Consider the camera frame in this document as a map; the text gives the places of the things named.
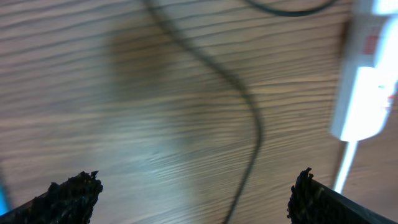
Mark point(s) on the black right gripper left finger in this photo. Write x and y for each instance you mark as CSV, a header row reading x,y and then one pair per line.
x,y
71,202

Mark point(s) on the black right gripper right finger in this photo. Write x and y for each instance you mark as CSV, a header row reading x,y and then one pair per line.
x,y
313,203

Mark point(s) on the white power strip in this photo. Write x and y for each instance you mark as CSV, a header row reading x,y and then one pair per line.
x,y
368,81

